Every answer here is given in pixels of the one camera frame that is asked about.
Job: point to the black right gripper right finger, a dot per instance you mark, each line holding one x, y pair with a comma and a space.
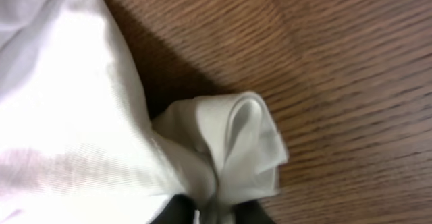
251, 212

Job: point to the white t-shirt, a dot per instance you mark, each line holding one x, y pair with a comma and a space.
78, 145

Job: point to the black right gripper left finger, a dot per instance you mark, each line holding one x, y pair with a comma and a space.
179, 210

